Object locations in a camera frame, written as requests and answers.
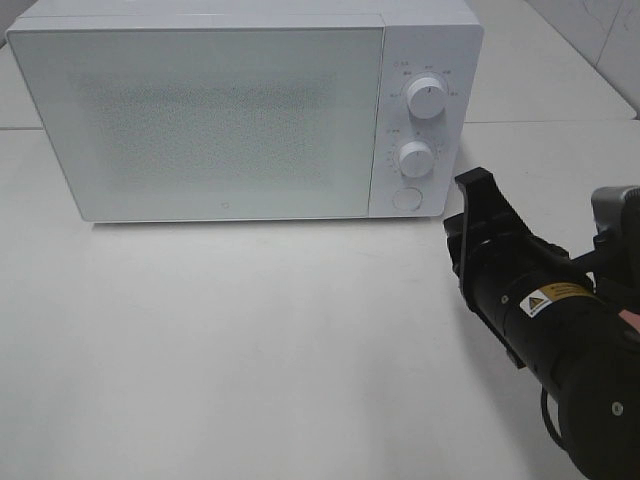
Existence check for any white microwave oven body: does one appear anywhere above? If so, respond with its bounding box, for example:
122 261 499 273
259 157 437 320
6 1 484 221

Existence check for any white round door button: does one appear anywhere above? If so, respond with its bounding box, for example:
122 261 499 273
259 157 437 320
392 187 423 212

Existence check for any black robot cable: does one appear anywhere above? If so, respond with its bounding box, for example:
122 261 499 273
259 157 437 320
539 389 571 451

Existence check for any lower white microwave knob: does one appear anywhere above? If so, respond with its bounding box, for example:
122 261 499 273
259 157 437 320
398 141 435 178

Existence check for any pink round plate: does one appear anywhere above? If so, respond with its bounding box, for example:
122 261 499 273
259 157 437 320
619 310 640 332

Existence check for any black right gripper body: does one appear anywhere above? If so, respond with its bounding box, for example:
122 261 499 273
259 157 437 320
444 214 593 320

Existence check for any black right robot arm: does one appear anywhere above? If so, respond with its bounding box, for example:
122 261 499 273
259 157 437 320
444 168 639 479

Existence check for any white microwave knob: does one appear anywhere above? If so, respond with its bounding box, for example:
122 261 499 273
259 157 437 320
398 141 435 178
405 74 447 120

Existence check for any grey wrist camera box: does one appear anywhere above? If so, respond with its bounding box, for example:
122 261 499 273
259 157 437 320
591 185 639 251

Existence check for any upper white microwave knob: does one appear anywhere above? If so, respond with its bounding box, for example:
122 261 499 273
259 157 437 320
405 74 447 120

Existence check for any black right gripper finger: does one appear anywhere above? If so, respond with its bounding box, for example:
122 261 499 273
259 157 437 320
455 168 524 225

